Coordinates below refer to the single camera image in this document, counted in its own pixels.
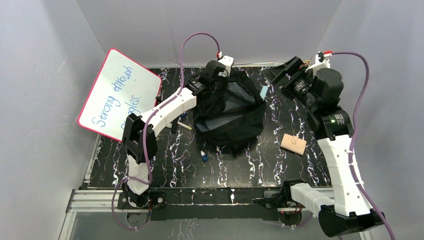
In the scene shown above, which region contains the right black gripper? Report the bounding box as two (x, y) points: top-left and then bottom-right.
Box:
(261, 56), (319, 111)

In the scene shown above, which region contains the black student backpack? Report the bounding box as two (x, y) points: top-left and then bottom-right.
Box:
(193, 70), (267, 154)

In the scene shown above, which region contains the beige snap wallet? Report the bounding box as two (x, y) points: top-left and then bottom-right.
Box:
(280, 133), (307, 156)

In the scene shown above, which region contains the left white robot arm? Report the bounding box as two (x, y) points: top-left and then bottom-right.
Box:
(121, 55), (234, 208)

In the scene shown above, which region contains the light blue eraser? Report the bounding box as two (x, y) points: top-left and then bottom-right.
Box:
(259, 85), (269, 100)

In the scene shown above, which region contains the white stick pen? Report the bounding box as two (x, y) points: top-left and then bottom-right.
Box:
(177, 121), (193, 131)

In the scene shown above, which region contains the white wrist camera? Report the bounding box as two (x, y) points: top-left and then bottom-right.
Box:
(305, 50), (333, 75)
(218, 55), (234, 77)

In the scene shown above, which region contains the small blue white bottle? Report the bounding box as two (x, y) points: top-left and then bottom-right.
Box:
(200, 150), (209, 163)

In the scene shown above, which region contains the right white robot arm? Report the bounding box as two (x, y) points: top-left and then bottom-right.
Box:
(262, 53), (385, 237)

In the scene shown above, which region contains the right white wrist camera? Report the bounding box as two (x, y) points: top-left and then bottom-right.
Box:
(305, 50), (333, 75)

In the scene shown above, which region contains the pink-framed whiteboard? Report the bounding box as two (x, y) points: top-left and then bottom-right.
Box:
(77, 48), (162, 141)

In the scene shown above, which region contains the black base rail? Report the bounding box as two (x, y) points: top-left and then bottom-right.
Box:
(117, 187), (303, 226)

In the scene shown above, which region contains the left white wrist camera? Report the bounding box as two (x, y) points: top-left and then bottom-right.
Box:
(218, 55), (234, 77)

